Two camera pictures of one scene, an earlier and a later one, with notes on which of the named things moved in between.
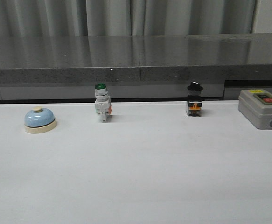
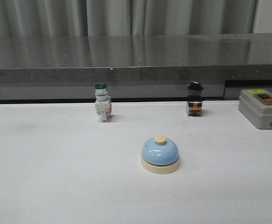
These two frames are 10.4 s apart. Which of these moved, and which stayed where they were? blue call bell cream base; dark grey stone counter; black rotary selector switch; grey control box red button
Moved: blue call bell cream base
Stayed: dark grey stone counter; black rotary selector switch; grey control box red button
